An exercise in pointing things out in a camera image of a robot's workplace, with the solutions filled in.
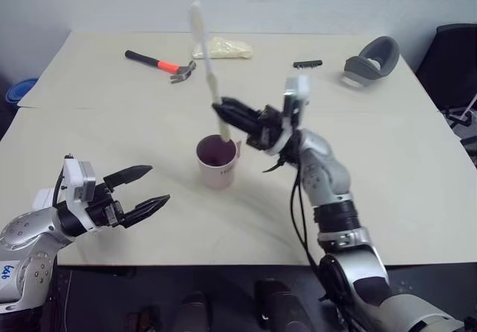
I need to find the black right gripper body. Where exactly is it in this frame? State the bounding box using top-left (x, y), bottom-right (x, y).
top-left (244, 104), bottom-right (288, 151)

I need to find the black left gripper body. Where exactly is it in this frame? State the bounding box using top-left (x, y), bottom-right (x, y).
top-left (86, 181), bottom-right (127, 228)

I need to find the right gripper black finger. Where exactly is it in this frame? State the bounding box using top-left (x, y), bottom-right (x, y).
top-left (211, 103), bottom-right (259, 137)
top-left (218, 96), bottom-right (262, 119)

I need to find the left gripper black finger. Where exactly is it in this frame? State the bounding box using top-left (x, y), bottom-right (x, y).
top-left (103, 164), bottom-right (154, 193)
top-left (124, 194), bottom-right (171, 230)

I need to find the white plastic spoon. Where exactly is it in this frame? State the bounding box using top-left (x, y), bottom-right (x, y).
top-left (190, 0), bottom-right (233, 143)

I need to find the pink mug with dark inside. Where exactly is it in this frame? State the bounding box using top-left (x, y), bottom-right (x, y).
top-left (196, 134), bottom-right (243, 190)

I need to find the clear bag of yellowish grains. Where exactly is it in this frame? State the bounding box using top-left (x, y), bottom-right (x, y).
top-left (191, 37), bottom-right (255, 60)

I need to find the small black comb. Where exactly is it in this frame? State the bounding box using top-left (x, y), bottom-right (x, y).
top-left (292, 59), bottom-right (324, 69)

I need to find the black orange claw hammer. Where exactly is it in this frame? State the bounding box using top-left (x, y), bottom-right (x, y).
top-left (124, 49), bottom-right (198, 85)

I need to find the grey tape dispenser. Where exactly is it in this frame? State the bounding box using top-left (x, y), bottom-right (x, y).
top-left (340, 35), bottom-right (401, 90)

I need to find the blue round container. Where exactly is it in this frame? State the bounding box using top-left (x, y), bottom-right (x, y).
top-left (5, 78), bottom-right (39, 105)

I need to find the black office chair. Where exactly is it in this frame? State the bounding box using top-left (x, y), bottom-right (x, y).
top-left (414, 22), bottom-right (477, 132)

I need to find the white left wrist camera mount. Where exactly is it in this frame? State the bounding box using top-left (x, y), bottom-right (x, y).
top-left (61, 155), bottom-right (98, 233)

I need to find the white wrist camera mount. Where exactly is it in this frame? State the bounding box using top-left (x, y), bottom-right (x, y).
top-left (267, 75), bottom-right (312, 157)
top-left (61, 155), bottom-right (98, 233)

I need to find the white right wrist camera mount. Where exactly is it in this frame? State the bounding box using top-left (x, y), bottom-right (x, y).
top-left (267, 75), bottom-right (312, 157)

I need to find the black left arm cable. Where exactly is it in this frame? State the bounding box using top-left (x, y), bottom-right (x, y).
top-left (53, 154), bottom-right (74, 209)

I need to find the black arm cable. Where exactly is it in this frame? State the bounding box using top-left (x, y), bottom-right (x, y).
top-left (262, 134), bottom-right (329, 304)
top-left (53, 154), bottom-right (74, 209)

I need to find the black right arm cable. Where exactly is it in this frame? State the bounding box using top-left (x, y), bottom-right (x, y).
top-left (262, 134), bottom-right (329, 304)

